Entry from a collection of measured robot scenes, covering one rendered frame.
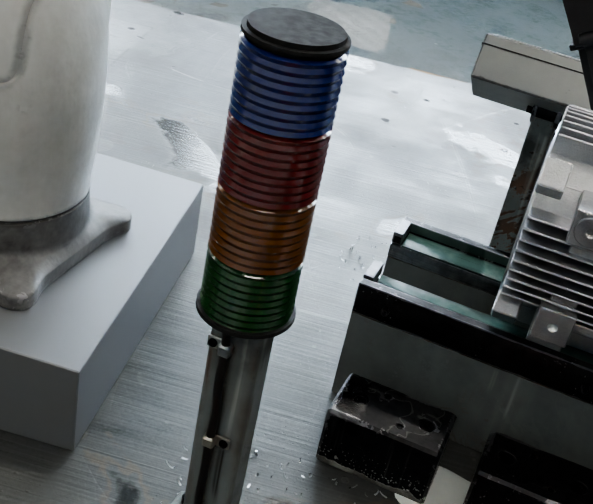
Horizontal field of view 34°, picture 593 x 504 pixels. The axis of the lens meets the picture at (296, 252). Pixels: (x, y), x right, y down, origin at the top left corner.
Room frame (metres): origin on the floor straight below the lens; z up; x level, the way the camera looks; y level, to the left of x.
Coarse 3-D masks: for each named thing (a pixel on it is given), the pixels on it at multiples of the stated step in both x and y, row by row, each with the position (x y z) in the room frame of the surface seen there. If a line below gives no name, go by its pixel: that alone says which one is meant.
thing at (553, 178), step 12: (552, 168) 0.68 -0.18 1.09; (564, 168) 0.68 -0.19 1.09; (540, 180) 0.67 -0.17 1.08; (552, 180) 0.67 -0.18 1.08; (564, 180) 0.67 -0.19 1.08; (540, 192) 0.68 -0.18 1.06; (552, 192) 0.67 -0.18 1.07; (504, 300) 0.68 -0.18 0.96; (516, 300) 0.68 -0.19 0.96; (492, 312) 0.68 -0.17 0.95; (504, 312) 0.67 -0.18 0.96; (516, 312) 0.67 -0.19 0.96
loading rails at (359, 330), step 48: (432, 240) 0.83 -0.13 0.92; (384, 288) 0.71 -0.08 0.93; (432, 288) 0.79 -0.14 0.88; (480, 288) 0.78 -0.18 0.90; (384, 336) 0.70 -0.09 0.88; (432, 336) 0.69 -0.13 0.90; (480, 336) 0.68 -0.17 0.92; (336, 384) 0.71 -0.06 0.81; (384, 384) 0.70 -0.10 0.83; (432, 384) 0.69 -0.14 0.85; (480, 384) 0.67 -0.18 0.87; (528, 384) 0.66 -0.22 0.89; (576, 384) 0.65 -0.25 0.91; (480, 432) 0.67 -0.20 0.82; (528, 432) 0.66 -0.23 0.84; (576, 432) 0.65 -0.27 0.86
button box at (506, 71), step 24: (504, 48) 0.97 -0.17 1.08; (528, 48) 0.97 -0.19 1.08; (480, 72) 0.96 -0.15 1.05; (504, 72) 0.96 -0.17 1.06; (528, 72) 0.95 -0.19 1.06; (552, 72) 0.95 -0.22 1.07; (576, 72) 0.95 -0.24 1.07; (480, 96) 1.00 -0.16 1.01; (504, 96) 0.97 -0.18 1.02; (528, 96) 0.94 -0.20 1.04; (552, 96) 0.94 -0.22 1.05; (576, 96) 0.93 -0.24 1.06
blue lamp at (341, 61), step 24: (240, 48) 0.49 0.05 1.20; (240, 72) 0.48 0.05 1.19; (264, 72) 0.47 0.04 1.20; (288, 72) 0.47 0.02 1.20; (312, 72) 0.47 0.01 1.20; (336, 72) 0.48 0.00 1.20; (240, 96) 0.48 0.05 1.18; (264, 96) 0.47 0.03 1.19; (288, 96) 0.47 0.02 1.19; (312, 96) 0.47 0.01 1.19; (336, 96) 0.49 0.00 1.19; (240, 120) 0.48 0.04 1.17; (264, 120) 0.47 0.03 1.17; (288, 120) 0.47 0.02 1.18; (312, 120) 0.47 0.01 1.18
